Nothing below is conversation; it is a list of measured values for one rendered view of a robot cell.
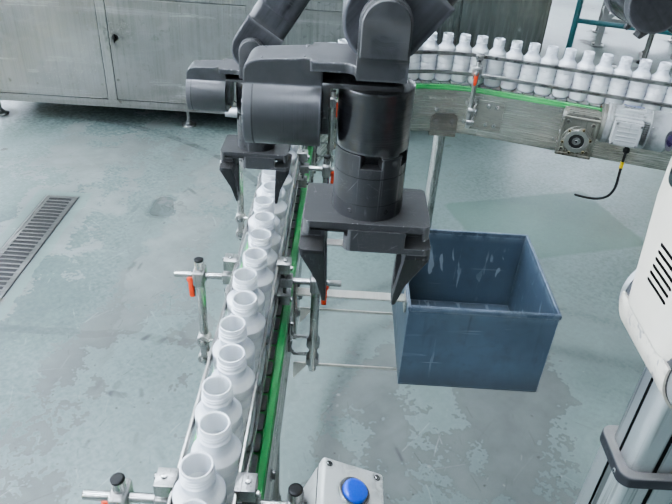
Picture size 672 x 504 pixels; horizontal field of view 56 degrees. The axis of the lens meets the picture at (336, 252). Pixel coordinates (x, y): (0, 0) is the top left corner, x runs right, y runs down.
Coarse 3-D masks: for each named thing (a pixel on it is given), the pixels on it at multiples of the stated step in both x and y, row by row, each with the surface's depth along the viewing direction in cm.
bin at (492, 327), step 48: (336, 240) 152; (432, 240) 156; (480, 240) 156; (528, 240) 153; (432, 288) 164; (480, 288) 164; (528, 288) 150; (432, 336) 133; (480, 336) 133; (528, 336) 133; (432, 384) 141; (480, 384) 141; (528, 384) 140
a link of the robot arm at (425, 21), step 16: (352, 0) 41; (368, 0) 41; (416, 0) 41; (432, 0) 41; (448, 0) 41; (352, 16) 42; (416, 16) 42; (432, 16) 42; (448, 16) 42; (352, 32) 42; (416, 32) 42; (432, 32) 42; (352, 48) 43; (416, 48) 43
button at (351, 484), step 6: (348, 480) 74; (354, 480) 74; (360, 480) 74; (342, 486) 74; (348, 486) 73; (354, 486) 73; (360, 486) 73; (348, 492) 72; (354, 492) 72; (360, 492) 73; (366, 492) 73; (348, 498) 72; (354, 498) 72; (360, 498) 72
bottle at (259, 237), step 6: (258, 228) 110; (252, 234) 109; (258, 234) 110; (264, 234) 110; (270, 234) 109; (252, 240) 108; (258, 240) 107; (264, 240) 107; (270, 240) 108; (252, 246) 108; (258, 246) 108; (264, 246) 108; (270, 246) 109; (270, 252) 110; (270, 258) 110; (276, 258) 111; (270, 264) 109
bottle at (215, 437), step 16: (208, 416) 75; (224, 416) 75; (208, 432) 77; (224, 432) 73; (192, 448) 76; (208, 448) 74; (224, 448) 74; (240, 448) 77; (224, 464) 74; (224, 480) 76
